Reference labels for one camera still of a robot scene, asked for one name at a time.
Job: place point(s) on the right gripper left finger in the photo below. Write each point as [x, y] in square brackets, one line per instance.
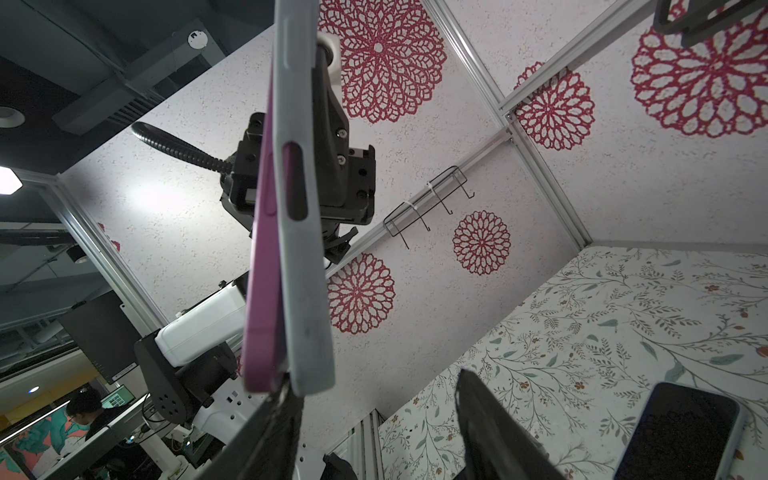
[266, 447]

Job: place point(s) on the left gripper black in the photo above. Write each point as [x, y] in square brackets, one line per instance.
[345, 176]

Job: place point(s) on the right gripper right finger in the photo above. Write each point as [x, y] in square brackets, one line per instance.
[496, 447]

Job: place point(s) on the black phone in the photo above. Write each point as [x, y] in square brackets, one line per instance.
[263, 355]

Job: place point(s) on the light blue phone case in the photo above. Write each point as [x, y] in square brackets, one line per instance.
[307, 320]

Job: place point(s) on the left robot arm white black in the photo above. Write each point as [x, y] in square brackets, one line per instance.
[192, 366]

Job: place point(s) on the person in background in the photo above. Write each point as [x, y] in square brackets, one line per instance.
[85, 409]

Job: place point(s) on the ceiling lamp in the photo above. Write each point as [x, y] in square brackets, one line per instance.
[9, 181]

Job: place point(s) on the black wire wall rack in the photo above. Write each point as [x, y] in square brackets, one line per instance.
[414, 211]

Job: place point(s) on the dark metal wall shelf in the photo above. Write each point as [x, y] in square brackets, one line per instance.
[702, 19]

